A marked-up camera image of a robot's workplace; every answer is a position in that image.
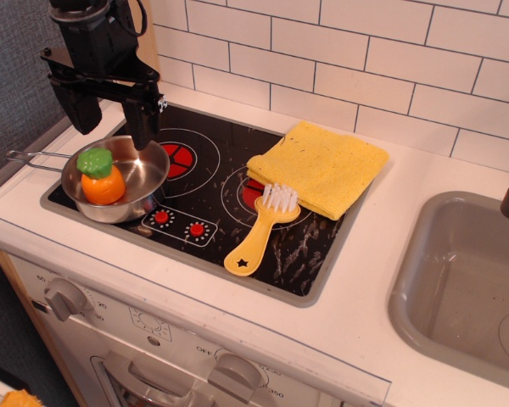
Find grey right oven dial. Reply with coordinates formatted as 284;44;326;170
208;354;262;404

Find yellow dish brush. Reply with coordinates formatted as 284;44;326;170
224;183;301;276

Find small metal pot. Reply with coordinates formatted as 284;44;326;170
6;134;171;225

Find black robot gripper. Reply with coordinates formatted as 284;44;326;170
41;6;161;150

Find wooden side panel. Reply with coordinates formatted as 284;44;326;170
128;0;160;71

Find grey sink basin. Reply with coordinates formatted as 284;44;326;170
389;191;509;388

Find black toy stovetop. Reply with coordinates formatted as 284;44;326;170
39;102;366;309

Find silver oven door handle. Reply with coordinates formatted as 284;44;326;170
102;353;217;406

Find red right stove knob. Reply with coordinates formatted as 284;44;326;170
188;223;205;238

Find yellow cloth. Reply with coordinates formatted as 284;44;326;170
247;121;389;220

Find orange toy carrot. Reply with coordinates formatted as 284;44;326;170
76;148;126;205

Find red stove knob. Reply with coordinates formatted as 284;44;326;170
188;223;205;238
154;210;170;225

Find red left stove knob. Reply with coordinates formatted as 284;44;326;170
154;210;170;225

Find grey oven dial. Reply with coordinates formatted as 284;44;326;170
44;278;87;321
208;354;262;404

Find orange object at corner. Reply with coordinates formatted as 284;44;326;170
0;389;43;407

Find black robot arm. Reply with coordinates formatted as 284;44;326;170
41;0;165;150

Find grey left oven dial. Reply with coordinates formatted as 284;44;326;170
44;278;87;321

